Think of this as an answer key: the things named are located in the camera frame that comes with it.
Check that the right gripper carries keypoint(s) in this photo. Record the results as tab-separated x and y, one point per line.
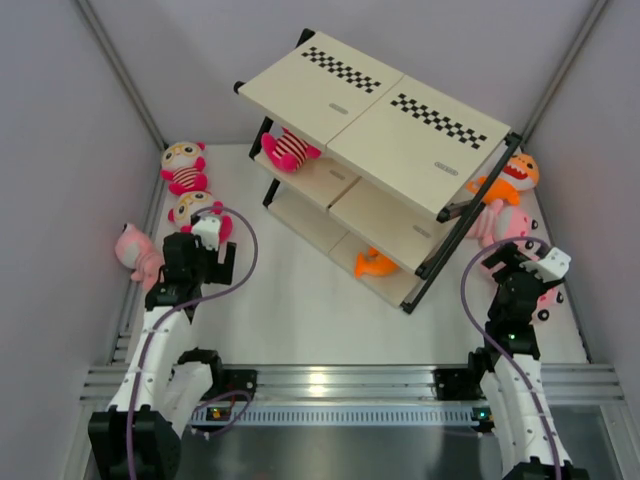
506	253

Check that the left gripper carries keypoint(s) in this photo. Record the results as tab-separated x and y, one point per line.
224	269

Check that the pink striped plush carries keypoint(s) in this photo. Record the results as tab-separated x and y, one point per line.
534	250
137	252
499	221

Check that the magenta owl plush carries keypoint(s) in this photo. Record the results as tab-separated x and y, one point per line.
187	204
183	165

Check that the orange shark plush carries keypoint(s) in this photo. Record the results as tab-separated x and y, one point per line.
520	174

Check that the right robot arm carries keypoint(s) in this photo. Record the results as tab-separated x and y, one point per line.
510	368

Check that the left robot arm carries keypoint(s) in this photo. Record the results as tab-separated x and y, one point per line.
138	435

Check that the beige three-tier shelf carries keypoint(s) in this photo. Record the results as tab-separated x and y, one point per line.
397	156

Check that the striped magenta plush on shelf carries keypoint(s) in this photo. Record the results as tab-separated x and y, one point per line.
288	152

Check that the orange fish plush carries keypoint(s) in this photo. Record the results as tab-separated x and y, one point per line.
374	263

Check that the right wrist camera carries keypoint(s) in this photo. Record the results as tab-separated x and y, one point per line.
551	267

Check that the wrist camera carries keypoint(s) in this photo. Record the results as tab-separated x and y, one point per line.
551	267
208	229

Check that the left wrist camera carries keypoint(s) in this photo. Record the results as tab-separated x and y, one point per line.
208	229

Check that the white slotted cable duct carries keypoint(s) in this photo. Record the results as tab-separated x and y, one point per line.
363	415

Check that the aluminium rail base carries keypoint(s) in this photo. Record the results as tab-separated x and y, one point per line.
582	384

